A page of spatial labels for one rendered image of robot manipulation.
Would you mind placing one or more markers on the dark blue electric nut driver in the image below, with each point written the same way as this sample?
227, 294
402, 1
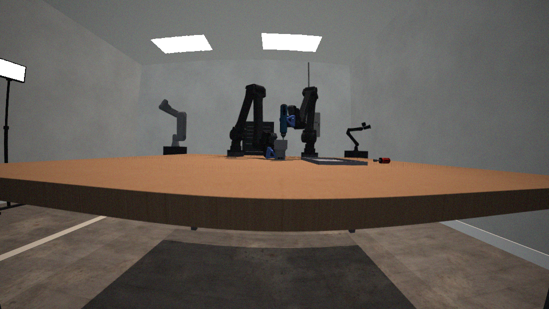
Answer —
283, 120

